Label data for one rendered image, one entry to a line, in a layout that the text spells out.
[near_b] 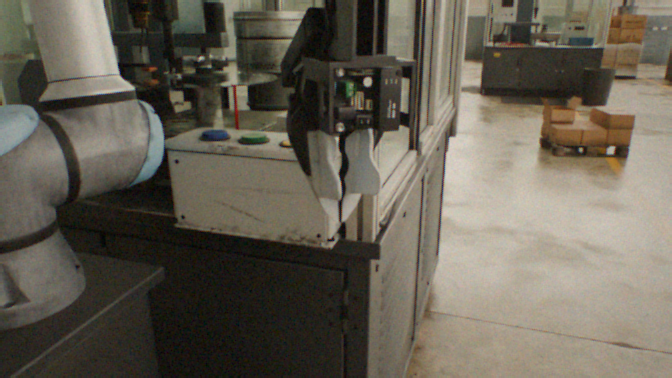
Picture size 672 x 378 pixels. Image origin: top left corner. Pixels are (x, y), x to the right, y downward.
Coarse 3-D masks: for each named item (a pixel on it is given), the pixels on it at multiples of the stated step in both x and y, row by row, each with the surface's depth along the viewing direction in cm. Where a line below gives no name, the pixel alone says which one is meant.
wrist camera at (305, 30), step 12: (312, 12) 39; (300, 24) 41; (312, 24) 39; (300, 36) 41; (312, 36) 39; (288, 48) 45; (300, 48) 42; (312, 48) 41; (288, 60) 45; (300, 60) 43; (288, 72) 46; (288, 84) 48
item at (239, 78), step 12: (228, 72) 125; (240, 72) 125; (252, 72) 125; (132, 84) 104; (144, 84) 102; (156, 84) 102; (168, 84) 102; (180, 84) 102; (192, 84) 102; (204, 84) 102; (216, 84) 102; (228, 84) 102; (240, 84) 102; (252, 84) 103
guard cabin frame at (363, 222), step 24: (264, 0) 211; (456, 0) 185; (456, 24) 188; (432, 48) 133; (456, 48) 191; (432, 72) 135; (456, 72) 194; (0, 96) 187; (432, 96) 137; (456, 96) 196; (432, 120) 139; (456, 120) 199; (408, 168) 103; (384, 192) 85; (360, 216) 76
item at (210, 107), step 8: (200, 88) 111; (208, 88) 111; (216, 88) 113; (200, 96) 112; (208, 96) 112; (216, 96) 113; (200, 104) 112; (208, 104) 112; (216, 104) 113; (200, 112) 113; (208, 112) 113; (216, 112) 114; (200, 120) 114; (208, 120) 114; (216, 120) 114
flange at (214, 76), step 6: (192, 72) 114; (198, 72) 111; (204, 72) 111; (210, 72) 111; (216, 72) 113; (222, 72) 114; (186, 78) 109; (192, 78) 108; (198, 78) 108; (204, 78) 108; (210, 78) 108; (216, 78) 109; (222, 78) 110
